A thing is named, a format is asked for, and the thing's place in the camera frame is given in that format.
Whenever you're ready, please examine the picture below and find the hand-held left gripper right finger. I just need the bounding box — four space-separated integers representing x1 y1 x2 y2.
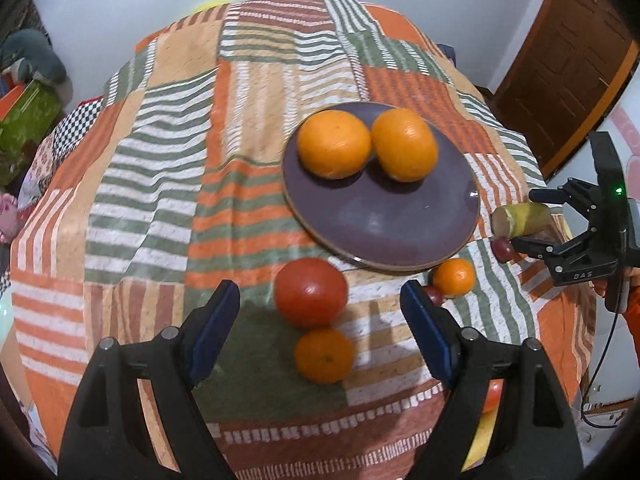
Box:
399 280 586 480

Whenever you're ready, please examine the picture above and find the grey plush toy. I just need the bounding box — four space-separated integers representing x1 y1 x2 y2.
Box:
0 29 68 86

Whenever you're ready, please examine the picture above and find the pale green round object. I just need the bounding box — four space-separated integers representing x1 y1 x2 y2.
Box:
0 285 13 356

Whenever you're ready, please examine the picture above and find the green cardboard box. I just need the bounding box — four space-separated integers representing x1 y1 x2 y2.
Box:
0 80 63 153

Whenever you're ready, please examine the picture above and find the black cable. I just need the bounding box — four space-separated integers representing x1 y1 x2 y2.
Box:
580 310 640 428

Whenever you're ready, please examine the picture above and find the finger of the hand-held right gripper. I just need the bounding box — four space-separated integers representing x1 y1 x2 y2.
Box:
528 177 601 226
510 227 598 261

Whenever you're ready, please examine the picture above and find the striped patchwork blanket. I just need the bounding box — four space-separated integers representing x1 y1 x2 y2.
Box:
10 0 596 480

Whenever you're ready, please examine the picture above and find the red tomato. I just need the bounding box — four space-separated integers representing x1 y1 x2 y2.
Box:
274 258 349 330

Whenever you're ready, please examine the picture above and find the camouflage cloth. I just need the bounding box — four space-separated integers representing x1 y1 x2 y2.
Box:
0 0 51 56

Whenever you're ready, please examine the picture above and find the yellow banana piece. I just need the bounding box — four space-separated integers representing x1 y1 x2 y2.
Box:
491 201 553 239
462 410 498 471

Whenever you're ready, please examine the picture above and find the brown wooden door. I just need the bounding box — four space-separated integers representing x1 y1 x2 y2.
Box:
492 0 640 178

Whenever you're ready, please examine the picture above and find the orange box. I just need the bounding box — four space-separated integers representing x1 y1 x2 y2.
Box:
0 82 31 121

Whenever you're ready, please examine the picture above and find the pink wall sticker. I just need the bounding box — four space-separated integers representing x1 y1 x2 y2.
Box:
605 102 640 146

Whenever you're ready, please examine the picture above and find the orange-red tomato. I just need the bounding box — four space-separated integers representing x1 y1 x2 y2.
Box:
482 379 503 413

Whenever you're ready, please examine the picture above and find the purple round plate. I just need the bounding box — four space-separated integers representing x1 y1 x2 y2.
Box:
281 101 481 272

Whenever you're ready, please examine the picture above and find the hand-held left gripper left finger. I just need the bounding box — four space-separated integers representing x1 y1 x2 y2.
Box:
57 280 242 480

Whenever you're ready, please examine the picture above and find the pink plush object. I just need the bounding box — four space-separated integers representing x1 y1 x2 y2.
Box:
0 192 21 243

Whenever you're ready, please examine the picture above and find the large mandarin orange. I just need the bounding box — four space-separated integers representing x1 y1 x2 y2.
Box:
294 327 357 385

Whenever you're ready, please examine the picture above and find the small mandarin orange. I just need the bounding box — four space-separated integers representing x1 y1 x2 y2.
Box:
432 257 476 297

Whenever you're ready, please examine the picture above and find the checkered cloth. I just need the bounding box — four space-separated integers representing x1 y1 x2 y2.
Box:
50 99 103 146

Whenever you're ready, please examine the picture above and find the floral cloth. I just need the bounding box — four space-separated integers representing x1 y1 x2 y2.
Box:
17 135 56 211

